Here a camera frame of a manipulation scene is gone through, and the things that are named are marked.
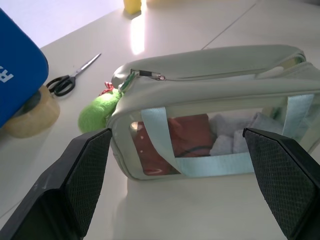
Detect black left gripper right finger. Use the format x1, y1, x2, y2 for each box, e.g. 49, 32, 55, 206
242, 127, 320, 240

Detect green plush keychain charm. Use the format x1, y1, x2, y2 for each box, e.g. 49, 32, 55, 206
78, 81, 125, 132

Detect black handled scissors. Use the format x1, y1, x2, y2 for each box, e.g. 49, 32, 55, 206
45, 52, 102, 97

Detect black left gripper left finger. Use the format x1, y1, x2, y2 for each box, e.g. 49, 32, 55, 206
0, 127, 113, 240

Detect silver zipper pull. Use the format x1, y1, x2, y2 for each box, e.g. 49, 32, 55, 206
129, 68, 166, 81

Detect yellow block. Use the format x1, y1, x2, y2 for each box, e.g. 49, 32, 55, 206
123, 0, 142, 14

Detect pale green transparent pouch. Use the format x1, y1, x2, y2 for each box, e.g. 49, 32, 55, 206
106, 44, 320, 181

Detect red folded cloth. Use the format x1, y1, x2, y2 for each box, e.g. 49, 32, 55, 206
131, 113, 215, 175

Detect clear packing tape roll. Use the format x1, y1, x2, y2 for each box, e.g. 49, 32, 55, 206
2, 84, 61, 138

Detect grey folded towel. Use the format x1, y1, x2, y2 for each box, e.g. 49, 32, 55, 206
208, 111, 286, 156

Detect blue hard case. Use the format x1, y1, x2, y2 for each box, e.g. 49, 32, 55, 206
0, 7, 50, 129

